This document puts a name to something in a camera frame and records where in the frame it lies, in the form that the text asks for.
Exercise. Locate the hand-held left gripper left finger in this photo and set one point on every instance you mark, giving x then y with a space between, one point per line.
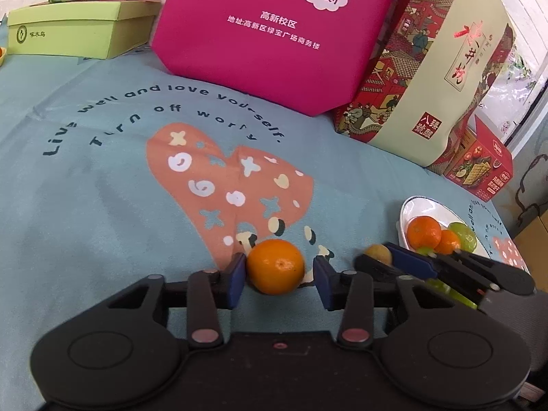
235 280

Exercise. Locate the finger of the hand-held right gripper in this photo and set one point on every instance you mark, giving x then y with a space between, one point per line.
376 267
411 259

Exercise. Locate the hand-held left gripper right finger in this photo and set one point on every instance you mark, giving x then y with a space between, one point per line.
323 283

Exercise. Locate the small yellow-brown fruit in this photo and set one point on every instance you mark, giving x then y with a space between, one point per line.
379 252

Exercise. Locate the green lime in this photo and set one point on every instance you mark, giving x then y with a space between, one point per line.
425 251

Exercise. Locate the orange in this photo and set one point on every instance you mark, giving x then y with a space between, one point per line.
276 267
448 243
424 232

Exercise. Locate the white plate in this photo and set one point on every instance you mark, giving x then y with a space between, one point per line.
417 209

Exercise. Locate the green mango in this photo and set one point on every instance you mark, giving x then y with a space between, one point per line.
456 294

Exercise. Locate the green guava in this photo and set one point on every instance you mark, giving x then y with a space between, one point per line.
466 235

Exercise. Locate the cardboard box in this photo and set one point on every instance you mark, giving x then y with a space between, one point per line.
533 244

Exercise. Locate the red cracker box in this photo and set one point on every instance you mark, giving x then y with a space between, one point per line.
479 167

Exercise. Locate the blue printed tablecloth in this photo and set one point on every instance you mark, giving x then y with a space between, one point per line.
107 201

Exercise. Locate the red and beige gift bag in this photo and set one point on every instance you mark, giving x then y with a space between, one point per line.
445 94

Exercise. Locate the white floral bag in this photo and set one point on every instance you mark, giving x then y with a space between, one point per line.
522 77

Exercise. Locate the magenta tote bag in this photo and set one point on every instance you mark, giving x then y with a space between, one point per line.
265 51

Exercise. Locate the green shoebox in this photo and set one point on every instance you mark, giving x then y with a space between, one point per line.
64 34

